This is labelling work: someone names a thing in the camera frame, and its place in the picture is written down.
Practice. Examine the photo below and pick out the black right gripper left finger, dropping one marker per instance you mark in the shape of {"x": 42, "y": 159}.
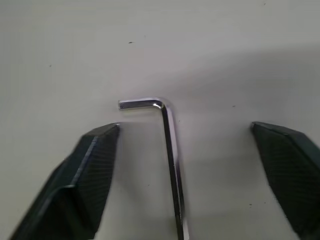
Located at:
{"x": 75, "y": 190}

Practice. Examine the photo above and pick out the silver L-shaped hex key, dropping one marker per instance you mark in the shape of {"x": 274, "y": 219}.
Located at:
{"x": 172, "y": 160}

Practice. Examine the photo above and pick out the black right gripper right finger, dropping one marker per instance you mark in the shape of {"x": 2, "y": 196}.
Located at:
{"x": 287, "y": 175}

